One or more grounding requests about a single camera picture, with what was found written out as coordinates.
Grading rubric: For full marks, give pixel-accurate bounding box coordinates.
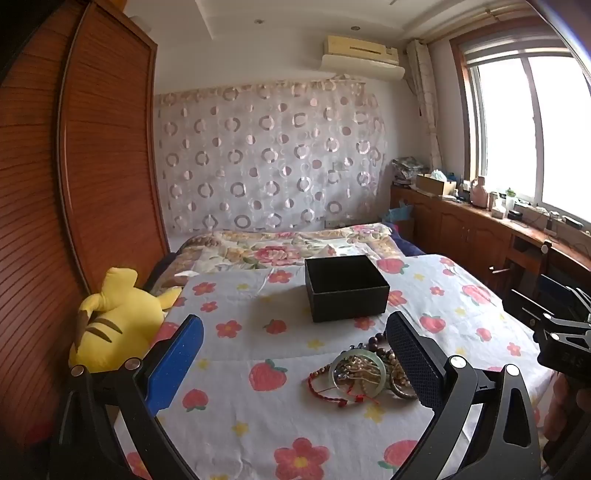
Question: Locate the cardboard box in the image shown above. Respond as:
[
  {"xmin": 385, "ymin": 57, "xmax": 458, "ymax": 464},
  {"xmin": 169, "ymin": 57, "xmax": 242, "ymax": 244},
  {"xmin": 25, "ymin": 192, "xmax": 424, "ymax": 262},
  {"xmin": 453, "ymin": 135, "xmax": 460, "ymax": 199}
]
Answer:
[{"xmin": 415, "ymin": 172, "xmax": 458, "ymax": 198}]

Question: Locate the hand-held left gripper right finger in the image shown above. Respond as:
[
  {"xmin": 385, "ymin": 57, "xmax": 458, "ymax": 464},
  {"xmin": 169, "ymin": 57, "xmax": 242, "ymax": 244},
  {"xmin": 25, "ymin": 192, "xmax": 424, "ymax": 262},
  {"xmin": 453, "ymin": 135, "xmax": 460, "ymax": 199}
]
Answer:
[{"xmin": 385, "ymin": 311, "xmax": 541, "ymax": 480}]

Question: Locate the yellow plush toy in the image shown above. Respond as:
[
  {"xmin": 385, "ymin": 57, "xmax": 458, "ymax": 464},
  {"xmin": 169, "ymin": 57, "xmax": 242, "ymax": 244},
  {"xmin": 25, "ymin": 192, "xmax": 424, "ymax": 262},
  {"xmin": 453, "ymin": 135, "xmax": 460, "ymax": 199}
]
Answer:
[{"xmin": 68, "ymin": 268, "xmax": 183, "ymax": 374}]

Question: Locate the red string bracelet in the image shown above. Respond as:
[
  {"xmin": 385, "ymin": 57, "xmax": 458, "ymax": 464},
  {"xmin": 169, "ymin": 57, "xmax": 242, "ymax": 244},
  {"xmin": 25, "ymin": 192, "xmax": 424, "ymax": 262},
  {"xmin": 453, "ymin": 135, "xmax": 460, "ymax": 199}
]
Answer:
[{"xmin": 307, "ymin": 364, "xmax": 380, "ymax": 408}]

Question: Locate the person's right hand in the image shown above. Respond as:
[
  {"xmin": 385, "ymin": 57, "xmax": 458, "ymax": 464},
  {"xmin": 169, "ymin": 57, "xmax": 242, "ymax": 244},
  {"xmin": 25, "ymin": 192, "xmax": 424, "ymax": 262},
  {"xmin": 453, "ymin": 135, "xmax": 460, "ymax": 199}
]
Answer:
[{"xmin": 544, "ymin": 373, "xmax": 591, "ymax": 445}]

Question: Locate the silver bangle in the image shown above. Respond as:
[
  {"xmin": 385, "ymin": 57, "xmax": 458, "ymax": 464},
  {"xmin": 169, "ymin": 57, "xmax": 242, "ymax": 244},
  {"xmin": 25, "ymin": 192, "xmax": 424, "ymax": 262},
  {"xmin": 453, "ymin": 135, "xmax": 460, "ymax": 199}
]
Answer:
[{"xmin": 389, "ymin": 364, "xmax": 419, "ymax": 400}]

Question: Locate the pearl necklace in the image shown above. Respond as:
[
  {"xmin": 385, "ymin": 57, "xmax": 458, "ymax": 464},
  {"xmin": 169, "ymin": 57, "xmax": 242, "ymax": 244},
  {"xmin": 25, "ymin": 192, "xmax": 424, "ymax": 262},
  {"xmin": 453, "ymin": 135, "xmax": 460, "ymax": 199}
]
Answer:
[{"xmin": 336, "ymin": 357, "xmax": 393, "ymax": 385}]

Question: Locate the wooden cabinet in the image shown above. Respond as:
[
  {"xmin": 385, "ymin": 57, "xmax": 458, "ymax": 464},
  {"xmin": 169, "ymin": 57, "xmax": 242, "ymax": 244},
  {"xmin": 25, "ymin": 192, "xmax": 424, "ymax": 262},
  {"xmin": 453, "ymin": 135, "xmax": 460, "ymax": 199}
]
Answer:
[{"xmin": 389, "ymin": 184, "xmax": 591, "ymax": 301}]

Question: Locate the window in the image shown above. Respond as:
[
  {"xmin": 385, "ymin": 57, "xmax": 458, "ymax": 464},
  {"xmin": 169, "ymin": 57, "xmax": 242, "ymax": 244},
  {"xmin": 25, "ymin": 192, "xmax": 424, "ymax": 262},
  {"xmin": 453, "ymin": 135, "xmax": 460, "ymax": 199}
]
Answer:
[{"xmin": 450, "ymin": 21, "xmax": 591, "ymax": 222}]

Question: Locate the pile of papers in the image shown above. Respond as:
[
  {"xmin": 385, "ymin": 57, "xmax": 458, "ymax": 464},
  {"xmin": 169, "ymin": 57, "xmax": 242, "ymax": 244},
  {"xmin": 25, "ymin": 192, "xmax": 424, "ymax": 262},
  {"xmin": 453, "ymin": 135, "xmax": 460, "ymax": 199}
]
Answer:
[{"xmin": 392, "ymin": 156, "xmax": 429, "ymax": 186}]

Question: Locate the wooden wardrobe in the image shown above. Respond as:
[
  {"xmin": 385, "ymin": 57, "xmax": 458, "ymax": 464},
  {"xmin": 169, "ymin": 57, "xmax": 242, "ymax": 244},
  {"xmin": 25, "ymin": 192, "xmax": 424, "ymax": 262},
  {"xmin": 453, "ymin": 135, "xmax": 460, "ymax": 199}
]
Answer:
[{"xmin": 0, "ymin": 0, "xmax": 171, "ymax": 444}]

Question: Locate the green jade bangle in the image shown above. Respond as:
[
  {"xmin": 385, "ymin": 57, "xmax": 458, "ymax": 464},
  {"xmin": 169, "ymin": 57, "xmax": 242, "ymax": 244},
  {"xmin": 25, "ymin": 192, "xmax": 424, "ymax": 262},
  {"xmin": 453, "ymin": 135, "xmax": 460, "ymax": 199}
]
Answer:
[{"xmin": 329, "ymin": 350, "xmax": 387, "ymax": 398}]

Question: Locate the blue bag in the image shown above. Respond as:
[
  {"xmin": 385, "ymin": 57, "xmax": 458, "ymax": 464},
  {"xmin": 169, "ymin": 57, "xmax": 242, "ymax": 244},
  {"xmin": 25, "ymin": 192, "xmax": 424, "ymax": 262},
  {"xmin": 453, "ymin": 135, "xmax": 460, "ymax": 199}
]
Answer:
[{"xmin": 381, "ymin": 201, "xmax": 415, "ymax": 225}]

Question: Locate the tied window curtain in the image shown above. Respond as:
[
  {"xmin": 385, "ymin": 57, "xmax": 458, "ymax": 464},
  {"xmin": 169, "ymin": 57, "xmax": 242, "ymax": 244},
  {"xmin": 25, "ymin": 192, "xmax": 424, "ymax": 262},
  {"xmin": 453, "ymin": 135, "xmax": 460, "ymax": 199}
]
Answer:
[{"xmin": 406, "ymin": 39, "xmax": 445, "ymax": 172}]

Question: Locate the dark wooden bead bracelet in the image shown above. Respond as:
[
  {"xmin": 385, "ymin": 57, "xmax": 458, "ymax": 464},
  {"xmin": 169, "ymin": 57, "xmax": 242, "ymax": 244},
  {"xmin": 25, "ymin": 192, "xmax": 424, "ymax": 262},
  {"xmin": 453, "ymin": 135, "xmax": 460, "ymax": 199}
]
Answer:
[{"xmin": 349, "ymin": 335, "xmax": 393, "ymax": 365}]

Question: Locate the circle patterned curtain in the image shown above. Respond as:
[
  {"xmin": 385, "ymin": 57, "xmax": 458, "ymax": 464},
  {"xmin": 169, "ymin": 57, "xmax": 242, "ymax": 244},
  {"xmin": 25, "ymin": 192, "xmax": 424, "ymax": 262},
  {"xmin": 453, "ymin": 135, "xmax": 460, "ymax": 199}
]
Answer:
[{"xmin": 154, "ymin": 78, "xmax": 387, "ymax": 232}]

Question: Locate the pink jug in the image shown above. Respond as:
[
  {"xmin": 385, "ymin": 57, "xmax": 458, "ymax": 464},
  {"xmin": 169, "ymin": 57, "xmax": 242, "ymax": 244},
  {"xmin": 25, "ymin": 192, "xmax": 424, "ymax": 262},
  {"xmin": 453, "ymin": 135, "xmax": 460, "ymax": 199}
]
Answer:
[{"xmin": 470, "ymin": 176, "xmax": 490, "ymax": 208}]

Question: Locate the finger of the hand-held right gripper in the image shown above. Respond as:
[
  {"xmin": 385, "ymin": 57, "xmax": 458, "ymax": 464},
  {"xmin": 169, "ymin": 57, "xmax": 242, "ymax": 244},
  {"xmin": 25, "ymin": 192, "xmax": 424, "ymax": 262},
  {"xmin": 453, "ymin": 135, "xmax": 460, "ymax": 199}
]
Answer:
[{"xmin": 502, "ymin": 289, "xmax": 552, "ymax": 330}]

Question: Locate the black jewelry box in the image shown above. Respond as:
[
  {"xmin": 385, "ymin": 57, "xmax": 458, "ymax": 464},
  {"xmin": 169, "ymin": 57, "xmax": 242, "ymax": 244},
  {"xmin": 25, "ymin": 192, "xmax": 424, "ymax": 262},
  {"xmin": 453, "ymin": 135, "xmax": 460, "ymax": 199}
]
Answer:
[{"xmin": 304, "ymin": 254, "xmax": 391, "ymax": 323}]

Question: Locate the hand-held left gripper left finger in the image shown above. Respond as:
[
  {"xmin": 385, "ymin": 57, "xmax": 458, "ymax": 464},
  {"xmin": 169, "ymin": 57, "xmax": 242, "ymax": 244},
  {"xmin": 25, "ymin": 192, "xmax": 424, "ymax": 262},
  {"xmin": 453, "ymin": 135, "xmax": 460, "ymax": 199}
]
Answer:
[{"xmin": 48, "ymin": 314, "xmax": 205, "ymax": 480}]

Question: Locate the wall air conditioner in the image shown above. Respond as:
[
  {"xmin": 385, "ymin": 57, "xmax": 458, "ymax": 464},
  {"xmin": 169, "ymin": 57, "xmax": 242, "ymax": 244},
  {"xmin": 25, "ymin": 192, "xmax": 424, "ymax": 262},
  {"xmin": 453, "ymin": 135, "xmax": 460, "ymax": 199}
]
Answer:
[{"xmin": 321, "ymin": 34, "xmax": 406, "ymax": 81}]

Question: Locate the floral quilt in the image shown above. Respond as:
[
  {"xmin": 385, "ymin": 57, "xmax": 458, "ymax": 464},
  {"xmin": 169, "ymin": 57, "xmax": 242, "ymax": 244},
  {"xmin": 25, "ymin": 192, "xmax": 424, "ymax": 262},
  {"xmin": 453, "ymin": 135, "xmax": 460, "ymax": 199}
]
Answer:
[{"xmin": 152, "ymin": 223, "xmax": 419, "ymax": 296}]

